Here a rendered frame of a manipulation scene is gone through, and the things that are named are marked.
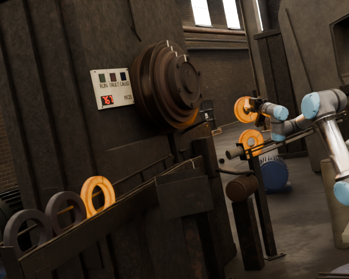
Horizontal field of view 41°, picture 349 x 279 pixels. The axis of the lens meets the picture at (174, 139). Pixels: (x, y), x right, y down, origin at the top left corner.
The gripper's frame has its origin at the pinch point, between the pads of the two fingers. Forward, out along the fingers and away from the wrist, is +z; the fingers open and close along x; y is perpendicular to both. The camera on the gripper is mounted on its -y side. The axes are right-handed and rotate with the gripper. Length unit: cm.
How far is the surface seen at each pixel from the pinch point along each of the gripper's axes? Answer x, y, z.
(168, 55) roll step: 52, 38, -12
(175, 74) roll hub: 53, 30, -21
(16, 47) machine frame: 120, 50, 19
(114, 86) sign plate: 83, 28, -16
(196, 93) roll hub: 38.7, 16.4, -12.8
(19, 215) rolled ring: 141, 3, -78
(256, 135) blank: -3.4, -17.9, -4.7
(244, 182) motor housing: 17.6, -36.9, -21.2
